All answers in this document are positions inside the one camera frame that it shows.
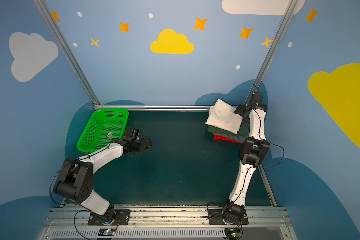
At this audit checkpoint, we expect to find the white printed t shirt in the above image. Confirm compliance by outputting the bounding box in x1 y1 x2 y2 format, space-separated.
206 99 243 134

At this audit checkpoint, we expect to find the green plastic perforated basket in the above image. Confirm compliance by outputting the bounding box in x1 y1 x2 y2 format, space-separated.
77 109 129 153

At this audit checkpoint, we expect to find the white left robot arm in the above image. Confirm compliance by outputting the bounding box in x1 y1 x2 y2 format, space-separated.
53 128 152 226

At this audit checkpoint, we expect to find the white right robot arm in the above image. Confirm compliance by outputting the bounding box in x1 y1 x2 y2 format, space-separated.
222 92 273 225

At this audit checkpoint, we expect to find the folded dark green t shirt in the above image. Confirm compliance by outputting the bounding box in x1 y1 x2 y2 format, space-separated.
207 121 250 137

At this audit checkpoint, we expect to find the folded red t shirt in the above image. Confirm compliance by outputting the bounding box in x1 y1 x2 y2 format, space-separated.
214 135 239 143

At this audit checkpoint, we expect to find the left green circuit board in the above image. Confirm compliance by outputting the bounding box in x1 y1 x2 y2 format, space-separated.
98 229 117 237

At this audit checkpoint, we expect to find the green circuit board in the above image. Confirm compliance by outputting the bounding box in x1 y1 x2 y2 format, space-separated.
98 229 117 237
224 228 242 240

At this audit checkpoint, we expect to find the right green circuit board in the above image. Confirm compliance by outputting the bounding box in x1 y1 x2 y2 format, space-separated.
224 228 242 240

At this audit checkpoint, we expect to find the horizontal aluminium frame rail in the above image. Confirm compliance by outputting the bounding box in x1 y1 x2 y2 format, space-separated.
94 105 214 112

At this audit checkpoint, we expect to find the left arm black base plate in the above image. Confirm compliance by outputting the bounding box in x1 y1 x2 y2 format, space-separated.
88 210 131 226

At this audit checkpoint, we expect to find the right side aluminium table rail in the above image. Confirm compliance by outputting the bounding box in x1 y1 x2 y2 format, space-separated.
258 166 278 207

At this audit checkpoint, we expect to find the aluminium front mounting rail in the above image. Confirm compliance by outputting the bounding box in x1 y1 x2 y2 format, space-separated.
37 205 297 240

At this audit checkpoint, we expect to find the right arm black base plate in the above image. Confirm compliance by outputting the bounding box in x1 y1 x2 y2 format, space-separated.
207 209 249 226

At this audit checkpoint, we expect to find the right aluminium frame post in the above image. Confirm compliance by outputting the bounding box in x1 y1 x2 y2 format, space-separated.
244 0 301 105

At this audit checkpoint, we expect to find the aluminium frame post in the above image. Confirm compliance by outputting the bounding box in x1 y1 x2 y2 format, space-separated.
244 0 301 105
33 0 101 105

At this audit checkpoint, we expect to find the left aluminium frame post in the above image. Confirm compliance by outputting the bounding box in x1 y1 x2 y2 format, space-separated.
33 0 101 105

